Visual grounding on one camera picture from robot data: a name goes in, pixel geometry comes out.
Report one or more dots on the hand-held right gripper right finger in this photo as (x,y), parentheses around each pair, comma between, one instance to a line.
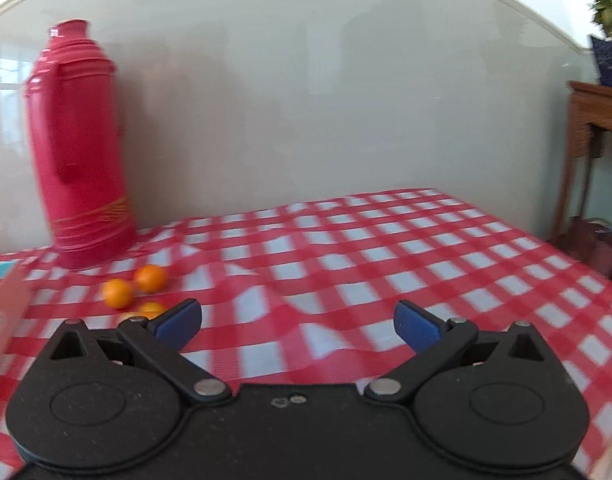
(417,324)

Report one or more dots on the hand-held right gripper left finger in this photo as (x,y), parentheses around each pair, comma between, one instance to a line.
(178,321)

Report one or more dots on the small orange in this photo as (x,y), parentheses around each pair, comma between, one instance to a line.
(118,293)
(151,308)
(150,278)

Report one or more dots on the red checkered tablecloth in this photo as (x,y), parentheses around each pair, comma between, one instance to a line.
(336,270)

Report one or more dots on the dark red bag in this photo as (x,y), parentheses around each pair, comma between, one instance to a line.
(593,245)

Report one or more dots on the red thermos flask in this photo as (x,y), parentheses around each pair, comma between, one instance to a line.
(78,150)

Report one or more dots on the wooden side table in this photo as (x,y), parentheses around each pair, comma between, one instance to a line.
(586,125)

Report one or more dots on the blue plant pot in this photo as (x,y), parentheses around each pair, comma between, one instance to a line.
(610,62)

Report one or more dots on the green potted plant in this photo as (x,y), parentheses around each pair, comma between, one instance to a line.
(607,15)

